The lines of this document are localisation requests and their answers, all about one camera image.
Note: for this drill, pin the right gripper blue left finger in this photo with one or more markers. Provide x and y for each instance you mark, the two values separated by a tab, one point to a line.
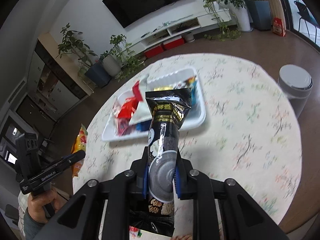
145	182

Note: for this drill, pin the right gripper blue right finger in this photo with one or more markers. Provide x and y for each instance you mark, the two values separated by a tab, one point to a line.
177	182

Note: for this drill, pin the black sesame snack packet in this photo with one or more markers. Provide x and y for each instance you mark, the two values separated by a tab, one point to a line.
155	213

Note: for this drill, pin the red snack bag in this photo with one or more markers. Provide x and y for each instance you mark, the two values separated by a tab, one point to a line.
124	112

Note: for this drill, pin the white and red snack packet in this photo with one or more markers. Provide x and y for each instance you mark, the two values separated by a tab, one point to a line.
142	112

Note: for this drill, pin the dark blue Tipo snack bag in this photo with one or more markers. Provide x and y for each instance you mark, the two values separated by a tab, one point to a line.
143	126

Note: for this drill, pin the gold snack packet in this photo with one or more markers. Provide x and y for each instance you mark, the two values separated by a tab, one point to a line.
162	88

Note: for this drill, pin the light blue panda snack bag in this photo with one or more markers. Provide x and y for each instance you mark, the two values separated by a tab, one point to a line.
188	83

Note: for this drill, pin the person's left forearm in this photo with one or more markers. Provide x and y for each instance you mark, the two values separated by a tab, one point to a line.
31	227

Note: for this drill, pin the person's left hand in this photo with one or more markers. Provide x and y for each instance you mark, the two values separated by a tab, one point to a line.
36	204

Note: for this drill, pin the white plastic tray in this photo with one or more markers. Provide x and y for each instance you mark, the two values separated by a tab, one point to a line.
182	107

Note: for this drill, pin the floral tablecloth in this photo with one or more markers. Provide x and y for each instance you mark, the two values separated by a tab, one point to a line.
250	132

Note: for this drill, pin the dark blue plant pot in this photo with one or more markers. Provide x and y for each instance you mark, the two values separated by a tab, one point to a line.
98	75

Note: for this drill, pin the white ribbed plant pot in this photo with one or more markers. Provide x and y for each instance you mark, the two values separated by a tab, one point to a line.
111	65

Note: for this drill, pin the red storage box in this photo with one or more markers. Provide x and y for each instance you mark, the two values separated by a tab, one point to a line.
153	51
173	43

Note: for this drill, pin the grey round trash bin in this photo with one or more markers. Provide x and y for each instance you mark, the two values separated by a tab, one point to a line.
296	83

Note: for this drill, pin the white TV console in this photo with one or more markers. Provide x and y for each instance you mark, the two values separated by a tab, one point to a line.
179	28

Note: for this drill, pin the white tall plant pot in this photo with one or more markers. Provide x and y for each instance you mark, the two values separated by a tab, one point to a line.
242	18

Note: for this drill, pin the red paper bag on floor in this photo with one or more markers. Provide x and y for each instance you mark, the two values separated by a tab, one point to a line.
278	27

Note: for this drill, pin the dark square plant pot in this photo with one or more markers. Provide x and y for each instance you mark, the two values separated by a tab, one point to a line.
260	13

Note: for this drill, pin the black balcony chair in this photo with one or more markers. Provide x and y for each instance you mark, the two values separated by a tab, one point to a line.
308	19

